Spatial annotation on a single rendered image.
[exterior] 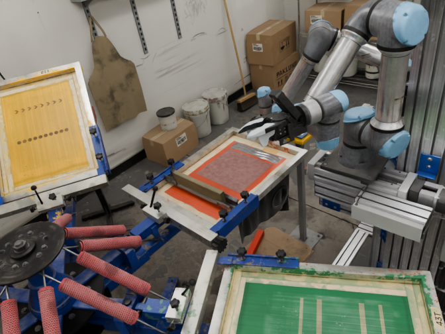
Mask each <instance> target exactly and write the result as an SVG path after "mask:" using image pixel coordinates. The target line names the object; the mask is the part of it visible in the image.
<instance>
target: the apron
mask: <svg viewBox="0 0 445 334"><path fill-rule="evenodd" d="M91 19H93V21H94V22H95V23H96V25H97V26H98V27H99V28H100V29H101V31H102V32H103V34H104V36H97V37H96V38H95V40H93V32H92V24H91ZM89 26H90V35H91V42H92V53H93V62H94V70H93V73H92V75H91V77H90V78H89V82H88V86H89V88H90V90H91V93H92V96H93V98H94V101H95V104H96V106H97V109H98V111H99V114H100V116H101V120H102V122H103V124H104V127H105V130H106V131H108V130H109V129H112V128H114V127H117V126H119V125H120V124H121V123H123V122H124V121H126V120H129V119H133V118H135V117H137V115H138V114H139V113H141V112H144V111H147V108H146V103H145V99H144V94H143V91H142V87H141V84H140V80H139V77H138V74H137V71H136V67H135V65H134V63H133V62H132V61H131V60H127V59H125V58H123V57H122V56H120V54H119V53H118V52H117V50H116V48H115V47H114V46H113V44H112V43H111V41H110V40H109V39H108V38H107V37H106V36H107V35H106V34H105V31H104V30H103V29H102V27H101V26H100V25H99V23H98V22H97V21H96V20H95V19H94V18H93V16H90V17H89Z"/></svg>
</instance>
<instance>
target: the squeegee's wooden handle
mask: <svg viewBox="0 0 445 334"><path fill-rule="evenodd" d="M173 176H174V179H175V180H176V182H177V184H181V185H183V186H185V187H186V188H189V189H191V190H193V191H195V192H197V193H200V194H202V195H204V196H206V197H208V198H210V199H213V200H216V199H217V200H219V201H221V202H223V203H226V198H225V194H224V192H223V191H222V190H220V189H217V188H215V187H213V186H210V185H209V184H206V183H204V182H201V181H199V180H197V179H195V178H192V177H191V176H188V175H186V174H183V173H181V172H178V171H177V170H176V171H175V172H173Z"/></svg>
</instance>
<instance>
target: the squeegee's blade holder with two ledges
mask: <svg viewBox="0 0 445 334"><path fill-rule="evenodd" d="M177 186H178V187H180V188H182V189H184V190H187V191H189V192H191V193H193V194H195V195H197V196H199V197H202V198H203V199H205V200H207V201H209V202H211V203H213V204H215V205H217V202H216V201H215V200H213V199H210V198H208V197H206V196H204V195H202V194H200V193H197V192H195V191H193V190H191V189H189V188H186V187H185V186H183V185H181V184H178V185H177Z"/></svg>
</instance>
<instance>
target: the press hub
mask: <svg viewBox="0 0 445 334"><path fill-rule="evenodd" d="M65 240H66V236H65V233H64V230H63V229H62V228H61V227H60V226H59V225H58V224H56V223H53V222H48V221H42V222H36V223H31V224H28V225H25V226H22V227H19V228H18V229H15V230H14V231H11V232H10V233H8V234H7V235H5V236H4V237H2V238H1V239H0V286H8V285H11V284H16V283H19V282H22V281H24V280H28V284H27V285H26V286H25V287H24V288H23V289H29V290H30V294H29V298H28V303H23V302H17V307H18V313H19V320H20V319H22V318H23V317H24V316H26V315H27V314H28V313H30V312H31V313H32V314H33V316H35V317H36V318H37V319H38V321H37V322H36V323H35V324H33V325H32V326H31V327H29V328H28V329H27V330H26V331H24V332H23V333H22V334H44V332H43V326H42V318H41V312H40V304H39V299H38V291H39V290H40V289H41V288H43V287H44V283H43V278H42V275H40V274H39V272H42V270H44V273H45V274H46V275H48V276H50V277H52V278H54V279H57V280H59V281H62V280H63V279H64V278H65V279H66V278H69V279H71V280H73V281H75V282H76V280H75V277H76V276H78V275H79V274H81V273H82V272H83V271H84V270H85V269H87V268H86V267H84V266H82V265H80V264H78V263H76V262H70V263H66V267H65V274H63V273H61V272H57V271H56V269H55V268H52V267H50V266H49V265H50V264H51V263H52V262H53V261H54V260H55V259H56V257H57V256H58V255H59V253H60V252H61V250H62V249H63V246H64V243H65ZM45 280H46V286H51V287H53V288H54V294H55V299H56V307H57V311H58V316H59V315H63V326H62V334H101V333H102V332H103V330H104V326H103V325H94V324H88V323H87V322H88V321H89V320H90V319H91V318H92V317H93V316H94V314H95V311H93V310H86V309H75V308H72V306H73V304H74V303H75V301H76V300H77V299H75V298H73V297H71V296H69V295H67V294H65V293H63V292H61V291H59V288H58V286H59V285H60V284H59V283H57V282H55V281H53V280H51V279H49V278H47V277H45ZM83 286H85V287H87V288H90V289H92V290H94V291H96V292H98V293H100V294H102V295H104V296H106V297H108V298H112V294H111V291H110V290H109V288H108V287H106V288H105V282H104V279H103V277H102V275H100V274H96V275H95V276H94V277H92V279H90V280H89V281H88V282H86V283H85V284H84V285H83Z"/></svg>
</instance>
